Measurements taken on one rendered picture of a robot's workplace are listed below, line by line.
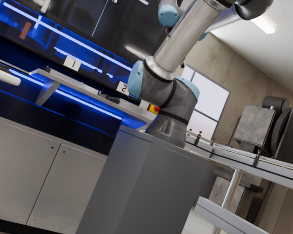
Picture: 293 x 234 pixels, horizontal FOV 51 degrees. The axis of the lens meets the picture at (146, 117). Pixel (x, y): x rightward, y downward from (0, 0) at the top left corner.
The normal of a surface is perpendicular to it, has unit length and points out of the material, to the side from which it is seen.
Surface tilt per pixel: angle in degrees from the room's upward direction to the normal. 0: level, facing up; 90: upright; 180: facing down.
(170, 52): 125
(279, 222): 90
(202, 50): 90
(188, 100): 90
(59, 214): 90
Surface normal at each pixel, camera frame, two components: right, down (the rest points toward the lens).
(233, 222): -0.83, -0.38
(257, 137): -0.69, -0.31
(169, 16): -0.02, 0.73
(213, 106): 0.48, 0.12
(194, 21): -0.26, 0.44
